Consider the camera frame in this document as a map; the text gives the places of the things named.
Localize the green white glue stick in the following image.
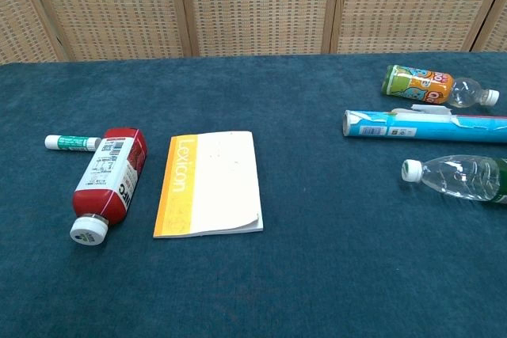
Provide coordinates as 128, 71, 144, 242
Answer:
44, 134, 102, 153

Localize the red white plastic bottle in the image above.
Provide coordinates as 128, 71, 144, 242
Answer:
69, 127, 149, 246

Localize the orange green juice bottle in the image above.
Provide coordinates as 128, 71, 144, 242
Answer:
381, 64, 501, 108

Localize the clear water bottle green label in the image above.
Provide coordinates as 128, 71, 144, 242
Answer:
401, 154, 507, 205

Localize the yellow white Lexicon notebook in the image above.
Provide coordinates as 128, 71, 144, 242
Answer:
153, 130, 265, 239

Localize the blue table cloth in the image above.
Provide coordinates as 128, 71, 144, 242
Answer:
0, 51, 507, 338

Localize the woven wooden folding screen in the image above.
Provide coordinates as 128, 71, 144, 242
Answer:
0, 0, 507, 65

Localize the blue cardboard roll tube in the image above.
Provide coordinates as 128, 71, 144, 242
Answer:
342, 104, 507, 144

